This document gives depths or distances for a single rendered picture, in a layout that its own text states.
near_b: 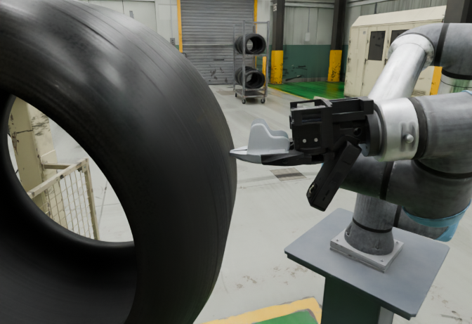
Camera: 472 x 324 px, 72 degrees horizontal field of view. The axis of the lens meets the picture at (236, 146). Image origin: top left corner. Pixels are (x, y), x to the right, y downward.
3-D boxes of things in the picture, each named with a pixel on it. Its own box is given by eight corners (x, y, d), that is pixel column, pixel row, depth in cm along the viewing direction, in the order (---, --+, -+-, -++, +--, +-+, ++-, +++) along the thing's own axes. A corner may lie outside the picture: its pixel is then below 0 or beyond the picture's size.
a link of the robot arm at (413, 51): (400, 16, 97) (313, 150, 56) (449, 16, 91) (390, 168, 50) (396, 53, 104) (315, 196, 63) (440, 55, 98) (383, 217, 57)
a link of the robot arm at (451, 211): (395, 184, 62) (404, 130, 56) (466, 202, 56) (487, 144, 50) (382, 217, 56) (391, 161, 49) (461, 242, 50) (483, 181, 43)
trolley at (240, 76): (267, 103, 798) (270, 20, 740) (242, 105, 787) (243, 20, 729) (254, 95, 923) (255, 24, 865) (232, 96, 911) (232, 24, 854)
